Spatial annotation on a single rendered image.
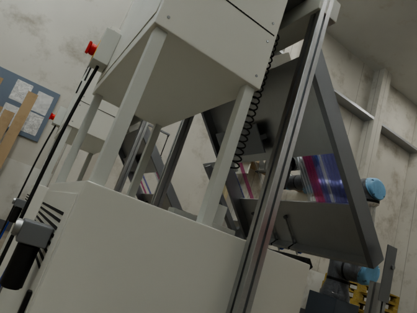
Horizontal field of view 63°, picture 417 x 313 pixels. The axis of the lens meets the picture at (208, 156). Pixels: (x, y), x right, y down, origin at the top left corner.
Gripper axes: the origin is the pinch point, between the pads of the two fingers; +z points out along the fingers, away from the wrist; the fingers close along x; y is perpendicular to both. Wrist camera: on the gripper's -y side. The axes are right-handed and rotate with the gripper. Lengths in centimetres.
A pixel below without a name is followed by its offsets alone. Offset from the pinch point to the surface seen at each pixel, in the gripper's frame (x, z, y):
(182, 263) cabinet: 49, 63, -14
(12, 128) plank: -377, 86, 80
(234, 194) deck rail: -19.1, 1.7, -9.6
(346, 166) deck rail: 48.9, 4.7, 0.7
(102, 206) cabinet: 49, 79, 1
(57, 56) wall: -414, 18, 189
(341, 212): 39.6, -1.7, -15.1
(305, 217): 21.8, -2.6, -18.4
